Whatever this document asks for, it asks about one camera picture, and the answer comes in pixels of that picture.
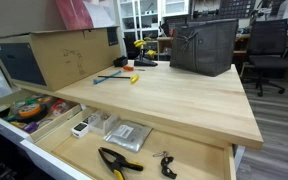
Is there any large brown cardboard box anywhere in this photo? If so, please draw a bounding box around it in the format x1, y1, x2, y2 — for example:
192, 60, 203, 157
0, 26, 122, 92

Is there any small black box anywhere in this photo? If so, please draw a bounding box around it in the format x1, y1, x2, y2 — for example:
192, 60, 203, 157
113, 55, 129, 68

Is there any clear plastic box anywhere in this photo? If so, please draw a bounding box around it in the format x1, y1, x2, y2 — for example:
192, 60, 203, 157
83, 110, 118, 135

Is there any white drawer with clamps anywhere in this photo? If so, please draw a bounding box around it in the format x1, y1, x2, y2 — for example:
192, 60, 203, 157
19, 106, 237, 180

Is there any orange screwdriver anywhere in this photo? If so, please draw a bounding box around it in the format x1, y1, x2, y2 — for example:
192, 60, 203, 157
122, 65, 146, 72

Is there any black stand with yellow tools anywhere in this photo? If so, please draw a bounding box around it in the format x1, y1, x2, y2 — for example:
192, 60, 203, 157
132, 39, 159, 68

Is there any blue plastic tool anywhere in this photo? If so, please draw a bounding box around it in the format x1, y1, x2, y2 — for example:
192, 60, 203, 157
93, 70, 122, 85

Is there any silver foil bag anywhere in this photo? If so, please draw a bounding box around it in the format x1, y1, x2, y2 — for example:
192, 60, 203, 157
103, 120, 153, 154

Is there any grey fabric tote bag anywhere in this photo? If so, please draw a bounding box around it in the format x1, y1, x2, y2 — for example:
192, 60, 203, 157
169, 18, 240, 78

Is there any white pulse oximeter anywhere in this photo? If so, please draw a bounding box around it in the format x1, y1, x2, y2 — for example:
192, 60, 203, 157
71, 121, 90, 139

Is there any white shelving unit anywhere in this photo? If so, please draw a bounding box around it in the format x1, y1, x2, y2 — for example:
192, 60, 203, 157
117, 0, 192, 44

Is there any black yellow spring clamp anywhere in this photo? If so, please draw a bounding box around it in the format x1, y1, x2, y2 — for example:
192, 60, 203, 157
97, 146, 144, 180

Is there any small black clamp with keyring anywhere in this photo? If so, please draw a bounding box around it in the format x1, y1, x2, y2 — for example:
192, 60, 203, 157
152, 150, 178, 180

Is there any red tape roll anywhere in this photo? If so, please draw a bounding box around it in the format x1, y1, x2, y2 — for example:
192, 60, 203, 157
50, 99, 70, 114

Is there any orange tape roll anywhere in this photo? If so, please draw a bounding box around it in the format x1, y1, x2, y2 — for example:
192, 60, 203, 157
18, 103, 42, 118

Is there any purple tape roll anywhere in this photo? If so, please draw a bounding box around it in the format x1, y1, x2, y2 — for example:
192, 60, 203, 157
23, 121, 38, 134

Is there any dark pegboard panel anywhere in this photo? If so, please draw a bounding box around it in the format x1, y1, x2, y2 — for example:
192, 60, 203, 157
218, 0, 257, 19

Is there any black office chair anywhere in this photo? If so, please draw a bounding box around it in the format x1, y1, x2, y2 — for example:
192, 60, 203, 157
240, 18, 288, 98

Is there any green tape roll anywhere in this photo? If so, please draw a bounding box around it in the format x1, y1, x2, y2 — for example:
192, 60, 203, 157
3, 113, 19, 123

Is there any white tape roll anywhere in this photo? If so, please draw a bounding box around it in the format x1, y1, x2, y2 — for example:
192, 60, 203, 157
0, 104, 12, 118

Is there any yellow-handled T hex key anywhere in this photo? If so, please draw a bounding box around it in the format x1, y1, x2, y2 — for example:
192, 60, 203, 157
97, 73, 140, 84

